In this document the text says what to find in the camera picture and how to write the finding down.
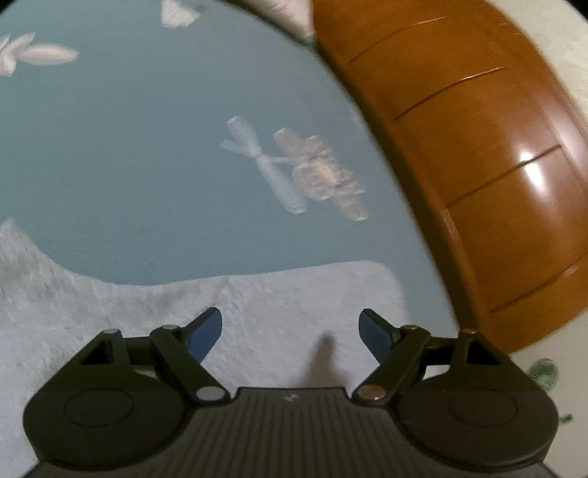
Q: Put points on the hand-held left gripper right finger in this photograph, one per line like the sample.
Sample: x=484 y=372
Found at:
x=374 y=335

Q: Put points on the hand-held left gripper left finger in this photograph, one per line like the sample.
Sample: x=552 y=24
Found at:
x=206 y=335

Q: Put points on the grey sweatpants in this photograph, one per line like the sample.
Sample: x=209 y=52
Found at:
x=275 y=298

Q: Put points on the bed with teal floral sheet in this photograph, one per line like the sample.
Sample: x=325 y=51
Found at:
x=138 y=161

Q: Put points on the wooden headboard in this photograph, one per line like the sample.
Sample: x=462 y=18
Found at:
x=459 y=138

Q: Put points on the pink floral folded quilt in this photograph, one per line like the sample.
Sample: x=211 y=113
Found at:
x=280 y=14

